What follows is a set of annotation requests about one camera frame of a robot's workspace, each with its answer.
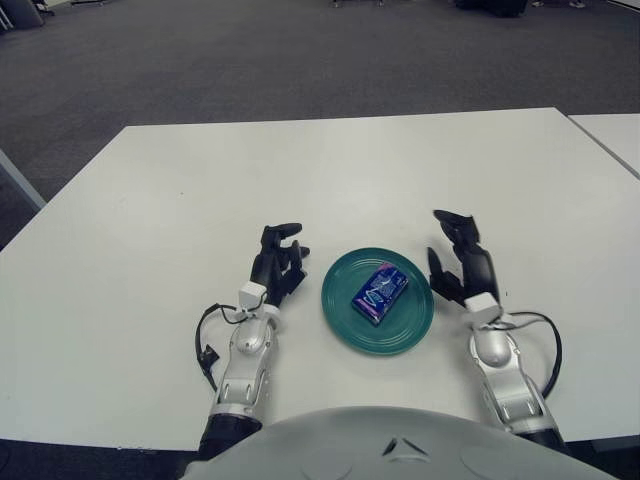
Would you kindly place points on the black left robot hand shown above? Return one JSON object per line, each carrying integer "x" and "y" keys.
{"x": 272, "y": 270}

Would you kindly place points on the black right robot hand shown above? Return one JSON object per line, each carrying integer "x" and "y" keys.
{"x": 480, "y": 272}

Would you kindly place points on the blue gum pack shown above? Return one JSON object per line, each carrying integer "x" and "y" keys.
{"x": 380, "y": 292}

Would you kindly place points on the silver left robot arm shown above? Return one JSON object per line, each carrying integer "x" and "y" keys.
{"x": 247, "y": 340}

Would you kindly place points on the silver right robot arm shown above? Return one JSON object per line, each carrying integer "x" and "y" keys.
{"x": 492, "y": 350}

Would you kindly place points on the teal green round plate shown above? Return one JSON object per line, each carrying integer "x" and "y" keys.
{"x": 405, "y": 320}

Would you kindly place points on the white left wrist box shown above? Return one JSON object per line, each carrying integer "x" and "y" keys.
{"x": 251, "y": 295}

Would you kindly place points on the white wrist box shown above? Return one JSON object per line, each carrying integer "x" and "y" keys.
{"x": 251, "y": 295}
{"x": 482, "y": 308}

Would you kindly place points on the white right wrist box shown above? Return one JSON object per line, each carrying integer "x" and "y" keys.
{"x": 482, "y": 308}

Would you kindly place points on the white neighbouring table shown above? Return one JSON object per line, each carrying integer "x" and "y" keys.
{"x": 612, "y": 136}

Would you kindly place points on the grey robot torso shell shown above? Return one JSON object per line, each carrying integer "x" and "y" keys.
{"x": 400, "y": 450}

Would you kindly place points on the black bulky background object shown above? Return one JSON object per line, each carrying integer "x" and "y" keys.
{"x": 492, "y": 6}

